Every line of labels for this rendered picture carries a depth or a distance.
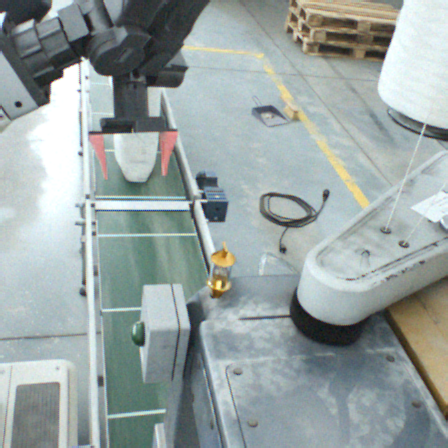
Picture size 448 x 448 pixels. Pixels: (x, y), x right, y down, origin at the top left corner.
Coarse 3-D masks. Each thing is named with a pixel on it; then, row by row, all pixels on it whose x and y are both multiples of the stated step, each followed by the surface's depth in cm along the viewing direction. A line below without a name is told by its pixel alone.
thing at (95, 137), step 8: (104, 128) 97; (112, 128) 97; (120, 128) 98; (88, 136) 96; (96, 136) 92; (96, 144) 93; (96, 152) 94; (104, 152) 94; (104, 160) 94; (104, 168) 95; (104, 176) 96
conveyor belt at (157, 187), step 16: (96, 80) 356; (96, 96) 337; (112, 96) 341; (96, 112) 320; (112, 112) 323; (160, 112) 334; (96, 128) 304; (112, 144) 293; (96, 160) 277; (112, 160) 279; (160, 160) 287; (96, 176) 265; (112, 176) 267; (160, 176) 275; (176, 176) 277; (96, 192) 254; (112, 192) 256; (128, 192) 258; (144, 192) 261; (160, 192) 263; (176, 192) 265
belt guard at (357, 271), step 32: (416, 192) 82; (352, 224) 72; (384, 224) 73; (416, 224) 75; (320, 256) 65; (352, 256) 66; (384, 256) 67; (416, 256) 69; (320, 288) 62; (352, 288) 61; (384, 288) 65; (416, 288) 71; (352, 320) 64
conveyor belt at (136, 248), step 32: (128, 224) 238; (160, 224) 242; (192, 224) 246; (128, 256) 221; (160, 256) 225; (192, 256) 228; (128, 288) 206; (192, 288) 212; (128, 320) 194; (128, 352) 182; (128, 384) 172; (160, 384) 174; (128, 416) 163; (160, 416) 165
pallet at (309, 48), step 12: (288, 24) 655; (300, 36) 616; (336, 36) 631; (348, 36) 639; (312, 48) 602; (348, 48) 648; (360, 48) 614; (372, 48) 618; (384, 48) 623; (372, 60) 625; (384, 60) 630
